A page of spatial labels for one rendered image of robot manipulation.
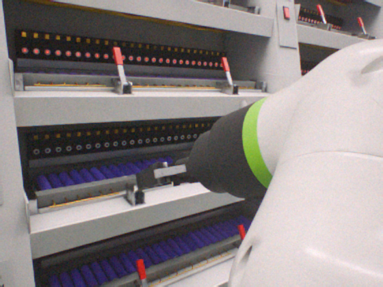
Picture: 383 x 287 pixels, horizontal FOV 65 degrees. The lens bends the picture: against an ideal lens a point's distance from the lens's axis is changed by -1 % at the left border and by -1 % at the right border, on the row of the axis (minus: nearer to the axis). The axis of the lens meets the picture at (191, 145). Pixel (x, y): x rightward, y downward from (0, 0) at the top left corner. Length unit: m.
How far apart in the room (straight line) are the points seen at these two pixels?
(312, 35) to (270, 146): 0.79
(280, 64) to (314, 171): 0.69
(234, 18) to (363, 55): 0.58
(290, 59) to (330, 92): 0.69
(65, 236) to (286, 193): 0.42
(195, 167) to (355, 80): 0.19
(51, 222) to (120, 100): 0.23
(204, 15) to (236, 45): 0.26
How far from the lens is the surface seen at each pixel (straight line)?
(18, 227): 0.51
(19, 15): 0.76
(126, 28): 0.83
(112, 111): 0.55
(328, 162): 0.17
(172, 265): 0.70
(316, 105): 0.20
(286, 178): 0.17
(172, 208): 0.60
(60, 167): 0.67
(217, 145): 0.29
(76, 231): 0.53
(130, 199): 0.57
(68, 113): 0.53
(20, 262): 0.52
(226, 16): 0.75
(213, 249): 0.76
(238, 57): 0.94
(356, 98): 0.19
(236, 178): 0.28
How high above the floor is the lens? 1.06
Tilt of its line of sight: 1 degrees down
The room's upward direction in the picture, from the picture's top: 6 degrees counter-clockwise
